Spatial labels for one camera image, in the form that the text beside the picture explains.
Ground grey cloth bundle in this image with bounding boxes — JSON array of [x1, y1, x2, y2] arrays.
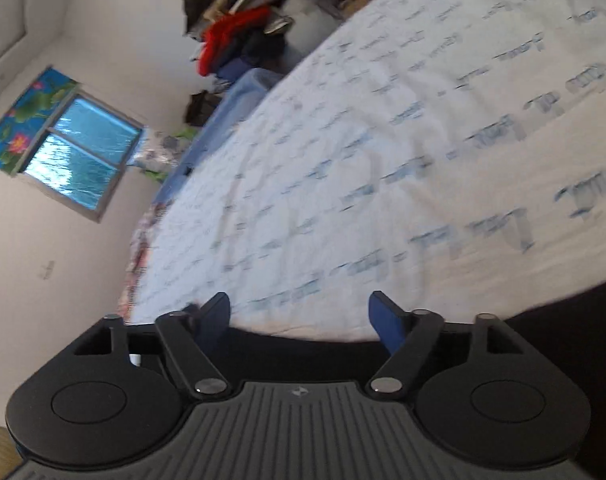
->
[[281, 0, 346, 63]]

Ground blue floral curtain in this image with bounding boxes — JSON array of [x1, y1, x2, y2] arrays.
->
[[0, 65, 82, 177]]

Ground white printed bed sheet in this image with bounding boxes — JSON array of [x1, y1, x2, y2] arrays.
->
[[128, 0, 606, 345]]

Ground colourful patterned quilt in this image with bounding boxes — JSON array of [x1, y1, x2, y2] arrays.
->
[[117, 199, 164, 325]]

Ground red garment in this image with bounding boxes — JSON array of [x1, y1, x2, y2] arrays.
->
[[197, 7, 272, 78]]

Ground pile of clothes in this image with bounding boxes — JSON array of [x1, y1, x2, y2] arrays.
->
[[182, 0, 391, 79]]

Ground floral pillow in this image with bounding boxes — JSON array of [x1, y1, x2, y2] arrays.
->
[[132, 130, 184, 172], [142, 127, 200, 184]]

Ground window with grey frame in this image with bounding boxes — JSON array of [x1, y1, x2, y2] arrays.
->
[[22, 91, 144, 224]]

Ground black bag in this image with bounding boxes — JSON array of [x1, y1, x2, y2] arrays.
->
[[184, 89, 223, 127]]

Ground black pants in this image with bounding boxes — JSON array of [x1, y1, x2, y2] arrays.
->
[[227, 274, 606, 466]]

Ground light blue blanket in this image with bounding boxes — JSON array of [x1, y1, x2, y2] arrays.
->
[[164, 67, 284, 202]]

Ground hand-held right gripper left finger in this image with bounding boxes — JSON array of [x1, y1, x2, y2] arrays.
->
[[73, 292, 232, 402]]

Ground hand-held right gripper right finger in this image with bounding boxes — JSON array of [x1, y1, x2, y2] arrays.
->
[[366, 290, 534, 403]]

